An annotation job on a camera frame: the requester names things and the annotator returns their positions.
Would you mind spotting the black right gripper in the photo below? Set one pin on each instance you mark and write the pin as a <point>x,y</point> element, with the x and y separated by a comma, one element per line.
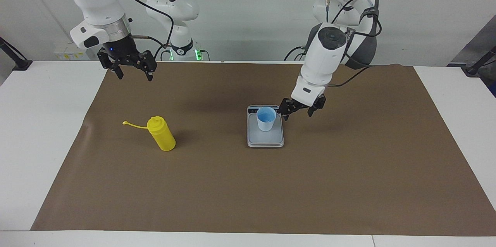
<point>121,49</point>

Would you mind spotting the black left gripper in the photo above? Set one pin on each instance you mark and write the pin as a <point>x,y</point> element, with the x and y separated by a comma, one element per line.
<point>304,106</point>

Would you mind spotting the light blue plastic cup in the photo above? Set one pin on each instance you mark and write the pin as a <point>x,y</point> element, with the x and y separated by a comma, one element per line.
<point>266,123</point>

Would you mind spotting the yellow squeeze bottle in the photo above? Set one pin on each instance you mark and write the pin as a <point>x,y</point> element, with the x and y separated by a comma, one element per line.
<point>164,136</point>

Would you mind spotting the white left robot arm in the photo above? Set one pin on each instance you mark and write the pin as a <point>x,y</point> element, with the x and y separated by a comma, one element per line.
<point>323,57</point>

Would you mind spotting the silver digital kitchen scale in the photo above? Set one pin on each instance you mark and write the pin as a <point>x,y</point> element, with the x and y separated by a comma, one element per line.
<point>271,140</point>

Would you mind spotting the brown table mat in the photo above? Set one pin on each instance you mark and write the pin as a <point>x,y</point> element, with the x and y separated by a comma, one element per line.
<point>271,185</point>

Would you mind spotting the black clamp stand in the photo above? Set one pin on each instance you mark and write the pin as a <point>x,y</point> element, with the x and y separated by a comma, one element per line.
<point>21,64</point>
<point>472,69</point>

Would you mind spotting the blue plastic item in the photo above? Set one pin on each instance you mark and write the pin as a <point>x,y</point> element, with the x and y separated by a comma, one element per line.
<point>493,88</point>

